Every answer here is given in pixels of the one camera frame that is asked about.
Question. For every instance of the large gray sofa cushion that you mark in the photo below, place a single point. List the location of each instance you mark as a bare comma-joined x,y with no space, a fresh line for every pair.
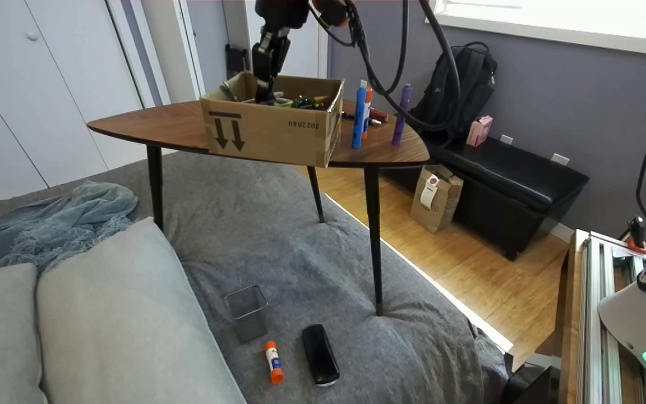
128,323

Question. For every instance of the orange and white marker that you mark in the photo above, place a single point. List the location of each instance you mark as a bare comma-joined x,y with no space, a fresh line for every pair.
369,101

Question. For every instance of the blue marker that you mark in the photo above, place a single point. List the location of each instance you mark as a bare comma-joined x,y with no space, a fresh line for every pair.
357,119

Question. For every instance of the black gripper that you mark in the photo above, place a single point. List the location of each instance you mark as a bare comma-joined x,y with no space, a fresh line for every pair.
280,15

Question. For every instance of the red and black clamp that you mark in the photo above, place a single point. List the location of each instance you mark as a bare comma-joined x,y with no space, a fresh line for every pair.
637,229

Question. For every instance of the dark wooden side table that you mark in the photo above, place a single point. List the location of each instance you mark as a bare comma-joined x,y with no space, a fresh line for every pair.
166,125

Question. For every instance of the white window sill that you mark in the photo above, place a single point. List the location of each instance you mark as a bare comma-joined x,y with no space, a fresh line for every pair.
599,26

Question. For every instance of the black bag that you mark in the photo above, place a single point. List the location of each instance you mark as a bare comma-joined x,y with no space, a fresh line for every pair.
530,382

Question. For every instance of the small pink box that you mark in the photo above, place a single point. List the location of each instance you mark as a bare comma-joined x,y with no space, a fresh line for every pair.
478,132

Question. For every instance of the white paper tag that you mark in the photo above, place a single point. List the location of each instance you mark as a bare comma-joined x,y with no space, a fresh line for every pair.
430,192

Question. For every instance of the cardboard box with arrows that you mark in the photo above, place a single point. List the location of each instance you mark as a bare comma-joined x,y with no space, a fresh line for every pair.
270,132

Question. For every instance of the white wall outlet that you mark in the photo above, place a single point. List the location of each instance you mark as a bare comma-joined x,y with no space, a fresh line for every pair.
505,137
559,159

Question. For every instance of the aluminium robot stand frame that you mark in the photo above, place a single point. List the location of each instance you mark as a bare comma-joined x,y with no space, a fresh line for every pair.
588,323

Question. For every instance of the blue throw blanket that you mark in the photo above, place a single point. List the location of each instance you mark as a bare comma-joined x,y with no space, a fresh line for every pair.
45,225

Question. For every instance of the purple marker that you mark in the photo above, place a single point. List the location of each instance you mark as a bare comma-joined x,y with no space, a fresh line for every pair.
402,113

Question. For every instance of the green marker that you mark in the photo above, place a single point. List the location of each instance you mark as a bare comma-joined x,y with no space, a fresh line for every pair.
310,99

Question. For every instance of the gray mesh pen cup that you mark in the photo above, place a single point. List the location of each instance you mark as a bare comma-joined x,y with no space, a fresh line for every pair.
247,316

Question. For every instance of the gray couch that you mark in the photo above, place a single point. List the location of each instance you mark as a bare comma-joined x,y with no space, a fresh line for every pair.
279,239

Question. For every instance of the gray robot arm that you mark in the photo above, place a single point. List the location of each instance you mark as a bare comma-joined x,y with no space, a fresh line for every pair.
637,317

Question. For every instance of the small cardboard box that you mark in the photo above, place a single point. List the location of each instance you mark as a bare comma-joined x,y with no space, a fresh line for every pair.
442,205

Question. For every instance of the orange and white glue stick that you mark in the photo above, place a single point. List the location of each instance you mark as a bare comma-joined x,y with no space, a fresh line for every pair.
274,363

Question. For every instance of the black leather ottoman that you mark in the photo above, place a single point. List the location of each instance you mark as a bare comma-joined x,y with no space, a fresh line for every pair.
510,195

